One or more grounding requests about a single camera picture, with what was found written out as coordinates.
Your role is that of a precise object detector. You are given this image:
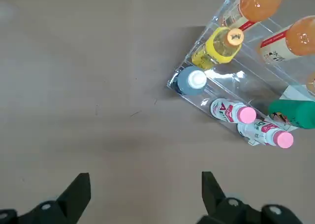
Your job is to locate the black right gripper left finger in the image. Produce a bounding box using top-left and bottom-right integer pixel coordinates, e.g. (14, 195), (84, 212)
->
(0, 172), (92, 224)

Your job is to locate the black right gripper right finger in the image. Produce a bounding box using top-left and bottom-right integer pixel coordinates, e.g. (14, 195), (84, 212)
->
(196, 171), (303, 224)

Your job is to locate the clear acrylic drinks tray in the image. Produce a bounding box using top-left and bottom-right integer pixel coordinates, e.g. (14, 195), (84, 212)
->
(166, 0), (315, 146)

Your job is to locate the yellow drink bottle orange cap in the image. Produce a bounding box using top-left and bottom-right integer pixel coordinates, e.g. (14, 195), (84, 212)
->
(191, 27), (245, 71)

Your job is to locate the white bottle pink cap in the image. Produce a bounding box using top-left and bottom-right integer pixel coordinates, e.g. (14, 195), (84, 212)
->
(210, 98), (257, 124)
(237, 119), (294, 149)

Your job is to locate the blue label bottle white cap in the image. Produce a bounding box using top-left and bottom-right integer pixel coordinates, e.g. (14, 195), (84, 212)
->
(172, 66), (208, 96)

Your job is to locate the green bottle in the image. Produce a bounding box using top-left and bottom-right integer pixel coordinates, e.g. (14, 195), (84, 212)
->
(267, 99), (315, 130)

